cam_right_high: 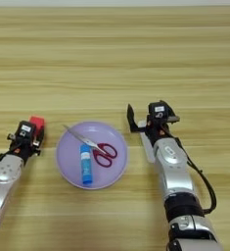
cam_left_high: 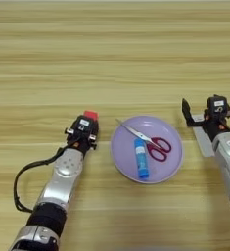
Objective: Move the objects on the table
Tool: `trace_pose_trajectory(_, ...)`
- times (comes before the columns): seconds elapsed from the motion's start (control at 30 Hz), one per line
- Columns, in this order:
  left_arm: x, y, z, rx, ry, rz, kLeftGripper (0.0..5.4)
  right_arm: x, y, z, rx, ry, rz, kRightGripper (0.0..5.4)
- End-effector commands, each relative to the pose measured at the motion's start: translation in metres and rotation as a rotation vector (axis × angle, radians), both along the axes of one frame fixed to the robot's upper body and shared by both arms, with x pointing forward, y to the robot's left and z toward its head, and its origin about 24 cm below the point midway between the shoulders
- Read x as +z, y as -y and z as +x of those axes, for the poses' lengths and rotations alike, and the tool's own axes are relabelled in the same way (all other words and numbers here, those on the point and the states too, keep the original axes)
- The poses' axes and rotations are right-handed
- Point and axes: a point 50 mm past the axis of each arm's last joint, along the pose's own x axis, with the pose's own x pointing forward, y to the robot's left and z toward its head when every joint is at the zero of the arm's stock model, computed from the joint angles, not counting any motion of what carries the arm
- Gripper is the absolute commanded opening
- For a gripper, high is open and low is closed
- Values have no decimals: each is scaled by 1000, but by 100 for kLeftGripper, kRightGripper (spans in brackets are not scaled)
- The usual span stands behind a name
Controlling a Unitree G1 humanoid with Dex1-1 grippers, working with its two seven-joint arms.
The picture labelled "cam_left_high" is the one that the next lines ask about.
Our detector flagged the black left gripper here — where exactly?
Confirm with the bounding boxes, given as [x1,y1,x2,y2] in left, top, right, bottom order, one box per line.
[65,117,100,155]

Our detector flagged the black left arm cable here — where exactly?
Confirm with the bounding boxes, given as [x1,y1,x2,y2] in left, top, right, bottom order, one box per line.
[13,145,70,214]

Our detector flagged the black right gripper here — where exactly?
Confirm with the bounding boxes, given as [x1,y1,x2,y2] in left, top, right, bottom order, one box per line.
[181,97,230,141]

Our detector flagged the round purple plate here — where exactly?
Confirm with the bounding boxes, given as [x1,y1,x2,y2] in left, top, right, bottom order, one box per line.
[111,115,184,184]

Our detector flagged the white rectangular box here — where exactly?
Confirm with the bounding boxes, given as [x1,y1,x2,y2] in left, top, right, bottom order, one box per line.
[192,114,215,158]

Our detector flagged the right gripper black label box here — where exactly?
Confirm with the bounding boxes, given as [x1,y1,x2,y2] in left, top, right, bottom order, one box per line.
[207,95,228,114]

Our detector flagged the blue glue stick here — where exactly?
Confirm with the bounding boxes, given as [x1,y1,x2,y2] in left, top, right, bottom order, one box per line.
[133,137,151,180]

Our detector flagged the red-handled scissors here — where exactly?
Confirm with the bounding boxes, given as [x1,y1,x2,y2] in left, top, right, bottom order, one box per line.
[115,118,172,163]

